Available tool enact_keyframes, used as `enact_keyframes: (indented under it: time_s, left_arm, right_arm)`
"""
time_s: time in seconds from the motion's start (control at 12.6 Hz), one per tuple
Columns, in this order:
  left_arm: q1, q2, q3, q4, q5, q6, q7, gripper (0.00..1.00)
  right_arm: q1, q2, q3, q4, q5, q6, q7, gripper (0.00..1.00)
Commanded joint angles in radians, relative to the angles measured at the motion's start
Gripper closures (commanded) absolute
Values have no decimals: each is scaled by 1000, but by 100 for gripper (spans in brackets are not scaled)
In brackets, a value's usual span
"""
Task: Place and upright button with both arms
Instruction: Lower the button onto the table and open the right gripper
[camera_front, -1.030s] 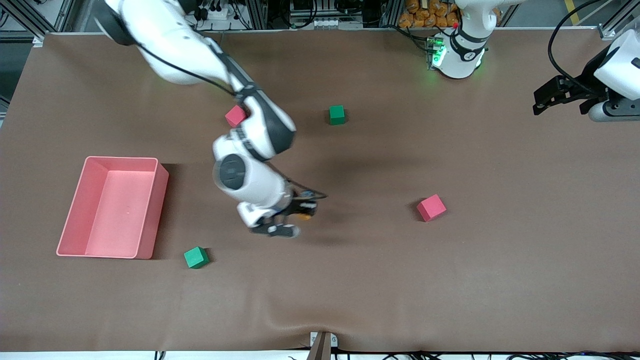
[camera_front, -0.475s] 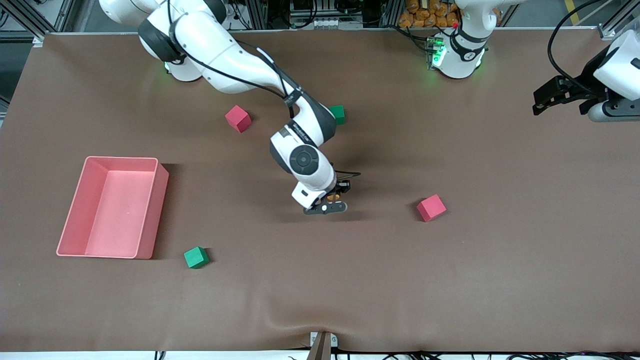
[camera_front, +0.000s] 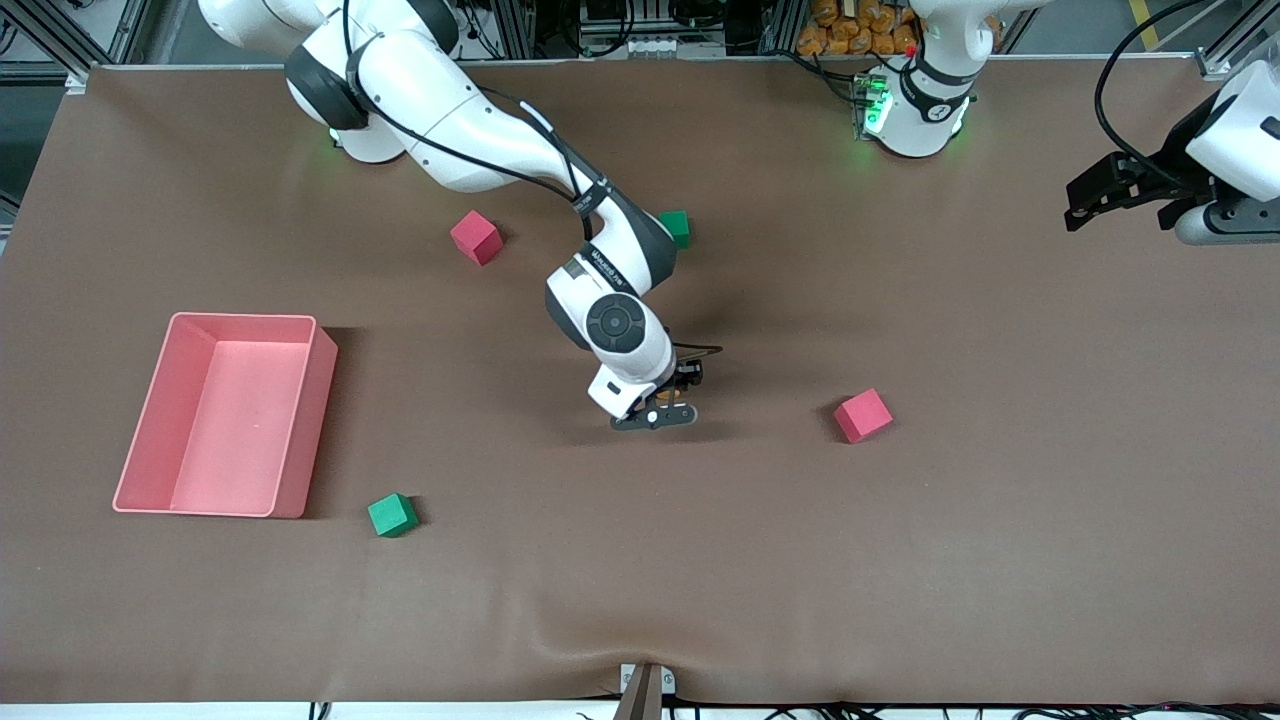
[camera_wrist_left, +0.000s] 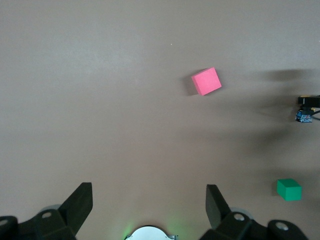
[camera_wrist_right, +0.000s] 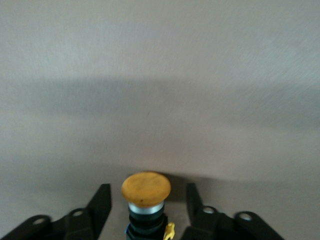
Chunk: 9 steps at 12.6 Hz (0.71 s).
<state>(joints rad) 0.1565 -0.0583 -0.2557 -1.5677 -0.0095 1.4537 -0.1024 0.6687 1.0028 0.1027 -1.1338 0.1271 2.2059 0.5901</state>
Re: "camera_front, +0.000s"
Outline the brown table mat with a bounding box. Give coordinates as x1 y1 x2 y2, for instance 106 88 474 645
0 55 1280 706

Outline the pink foam cube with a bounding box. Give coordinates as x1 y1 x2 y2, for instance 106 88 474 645
450 210 504 267
833 388 894 444

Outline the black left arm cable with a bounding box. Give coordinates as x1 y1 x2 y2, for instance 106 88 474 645
1094 0 1216 187

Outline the aluminium frame rail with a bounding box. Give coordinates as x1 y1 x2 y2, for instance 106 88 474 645
0 0 151 94
1195 0 1280 83

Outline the pink plastic bin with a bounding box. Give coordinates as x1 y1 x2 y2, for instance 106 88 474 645
113 312 339 519

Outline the pile of orange toy breads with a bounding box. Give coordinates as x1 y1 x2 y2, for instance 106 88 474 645
797 0 923 58

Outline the black electronics rack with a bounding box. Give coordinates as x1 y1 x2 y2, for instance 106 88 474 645
500 0 801 59

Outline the aluminium post with brackets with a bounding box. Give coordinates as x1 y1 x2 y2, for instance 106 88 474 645
615 663 677 720

